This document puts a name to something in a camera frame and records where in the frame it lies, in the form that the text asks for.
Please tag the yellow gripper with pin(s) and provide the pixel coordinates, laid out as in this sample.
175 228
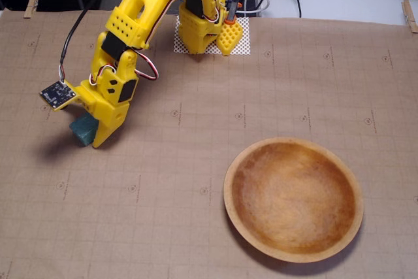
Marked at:
110 119

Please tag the blue block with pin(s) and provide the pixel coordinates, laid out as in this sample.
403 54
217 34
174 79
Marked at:
81 128

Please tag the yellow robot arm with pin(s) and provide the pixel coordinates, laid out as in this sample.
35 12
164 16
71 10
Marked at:
143 1

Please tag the round wooden bowl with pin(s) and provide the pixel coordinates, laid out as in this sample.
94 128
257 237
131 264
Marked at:
294 200

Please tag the gridded gift wrap paper sheet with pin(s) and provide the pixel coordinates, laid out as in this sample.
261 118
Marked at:
163 210

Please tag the wooden clothespin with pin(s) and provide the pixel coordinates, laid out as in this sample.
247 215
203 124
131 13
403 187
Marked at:
32 1
409 16

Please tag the white mesh mat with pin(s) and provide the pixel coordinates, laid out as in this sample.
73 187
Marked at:
245 42

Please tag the black orange bar clamp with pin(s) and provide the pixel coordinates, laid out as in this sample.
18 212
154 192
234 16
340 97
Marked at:
233 4

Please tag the black camera circuit board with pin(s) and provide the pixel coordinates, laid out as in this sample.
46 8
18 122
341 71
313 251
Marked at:
57 94

